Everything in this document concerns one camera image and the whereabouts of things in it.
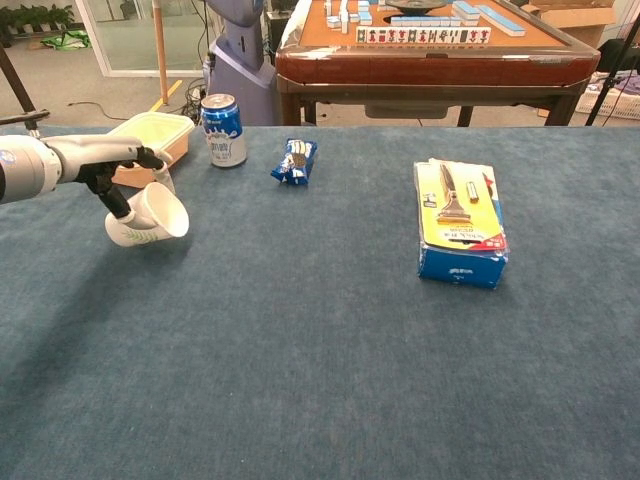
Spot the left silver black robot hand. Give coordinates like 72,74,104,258
44,133,177,224

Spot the white paper cup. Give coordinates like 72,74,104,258
103,181,191,249

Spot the cream plastic food tray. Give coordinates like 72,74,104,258
106,111,197,190

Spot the black tripod leg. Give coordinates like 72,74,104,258
0,43,51,137

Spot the green bag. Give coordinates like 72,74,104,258
39,29,92,52

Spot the wooden pole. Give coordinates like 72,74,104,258
151,0,172,106

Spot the blue white drink can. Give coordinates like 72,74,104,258
199,92,249,169

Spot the row of potted plants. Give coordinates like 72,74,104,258
0,3,77,36

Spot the blue cookie packet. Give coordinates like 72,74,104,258
269,137,319,188

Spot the blue felt table mat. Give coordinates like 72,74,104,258
0,124,640,480

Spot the brown mahjong table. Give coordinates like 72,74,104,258
274,0,602,128

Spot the row of face-up mahjong tiles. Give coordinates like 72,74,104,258
354,26,493,46

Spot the blue yellow razor box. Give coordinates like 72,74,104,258
412,156,512,291

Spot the brown cardboard box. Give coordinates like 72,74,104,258
528,0,620,50

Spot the white plastic basket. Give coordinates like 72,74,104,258
573,83,640,118

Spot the black tripod stand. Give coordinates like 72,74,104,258
584,0,640,127

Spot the black floor cable bundle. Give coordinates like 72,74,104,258
180,79,212,122

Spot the glass door frame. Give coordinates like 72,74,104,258
74,0,214,79

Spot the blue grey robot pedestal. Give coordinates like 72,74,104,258
205,0,280,127

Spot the straight blue-backed tile wall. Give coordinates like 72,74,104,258
390,15,465,28

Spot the diagonal blue-backed tile wall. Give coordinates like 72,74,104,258
476,4,527,38

